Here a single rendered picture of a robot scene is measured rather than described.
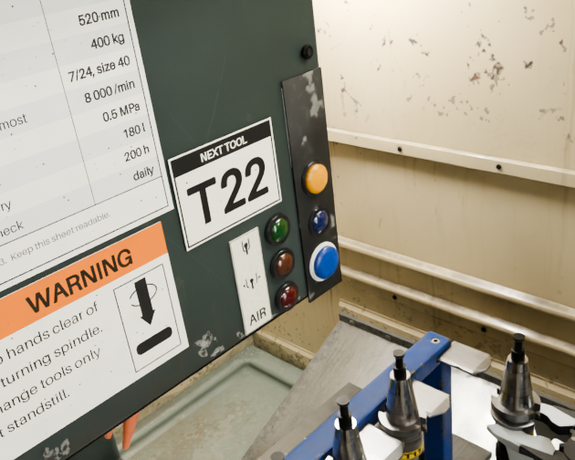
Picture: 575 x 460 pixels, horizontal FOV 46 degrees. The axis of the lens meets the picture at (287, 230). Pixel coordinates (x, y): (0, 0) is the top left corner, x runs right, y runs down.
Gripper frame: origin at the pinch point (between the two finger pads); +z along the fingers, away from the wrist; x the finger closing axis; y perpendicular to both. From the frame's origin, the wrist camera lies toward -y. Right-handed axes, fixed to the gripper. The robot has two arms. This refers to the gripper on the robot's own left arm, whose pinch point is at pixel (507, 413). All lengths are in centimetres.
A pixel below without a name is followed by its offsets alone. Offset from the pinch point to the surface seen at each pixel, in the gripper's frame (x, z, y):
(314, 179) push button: -30, 4, -45
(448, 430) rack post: 5.7, 12.5, 14.7
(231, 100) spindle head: -37, 5, -53
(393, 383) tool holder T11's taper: -12.6, 9.5, -8.6
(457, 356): 4.7, 10.6, -1.8
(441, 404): -5.6, 6.8, -1.7
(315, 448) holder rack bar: -22.8, 14.5, -2.4
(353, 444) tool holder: -22.7, 8.0, -7.0
